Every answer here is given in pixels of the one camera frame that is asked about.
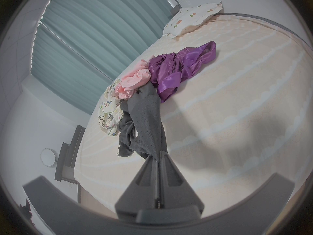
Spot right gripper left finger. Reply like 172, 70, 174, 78
115, 154, 159, 215

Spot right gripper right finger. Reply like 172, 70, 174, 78
159, 151, 205, 215

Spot black shorts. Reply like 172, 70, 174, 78
117, 82, 168, 160

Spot bed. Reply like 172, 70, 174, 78
73, 0, 313, 220

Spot white printed pyjama garment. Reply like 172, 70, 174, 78
98, 78, 127, 137

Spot black table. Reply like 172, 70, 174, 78
54, 142, 79, 183

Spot pink garment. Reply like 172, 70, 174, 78
115, 60, 151, 99

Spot purple garment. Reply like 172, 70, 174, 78
148, 41, 217, 104

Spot blue-green curtain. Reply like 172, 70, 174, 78
40, 0, 178, 82
30, 25, 117, 116

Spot white printed pillow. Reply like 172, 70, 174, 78
163, 1, 223, 38

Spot round white ring lamp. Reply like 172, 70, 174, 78
40, 148, 58, 167

